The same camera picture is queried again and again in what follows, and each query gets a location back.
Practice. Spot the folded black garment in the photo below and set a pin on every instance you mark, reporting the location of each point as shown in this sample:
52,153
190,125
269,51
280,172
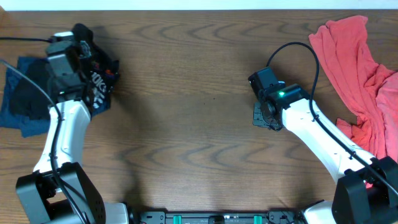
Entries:
27,100

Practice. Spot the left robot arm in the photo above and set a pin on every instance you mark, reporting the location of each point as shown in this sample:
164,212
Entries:
58,190

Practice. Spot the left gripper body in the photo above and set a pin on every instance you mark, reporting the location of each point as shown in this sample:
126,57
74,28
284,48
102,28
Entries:
82,84

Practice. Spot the red t-shirt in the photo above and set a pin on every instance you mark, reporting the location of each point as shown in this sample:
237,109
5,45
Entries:
367,88

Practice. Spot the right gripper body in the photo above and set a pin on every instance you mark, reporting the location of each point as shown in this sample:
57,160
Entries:
260,119

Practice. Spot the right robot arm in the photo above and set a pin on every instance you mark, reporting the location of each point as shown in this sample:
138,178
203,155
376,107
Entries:
359,196

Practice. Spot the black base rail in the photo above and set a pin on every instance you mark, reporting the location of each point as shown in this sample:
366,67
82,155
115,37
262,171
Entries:
270,217

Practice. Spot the folded blue garment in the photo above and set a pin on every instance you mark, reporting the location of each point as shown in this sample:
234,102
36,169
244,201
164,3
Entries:
30,127

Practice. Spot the black patterned jersey shirt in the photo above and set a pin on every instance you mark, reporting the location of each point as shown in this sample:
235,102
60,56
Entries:
102,71

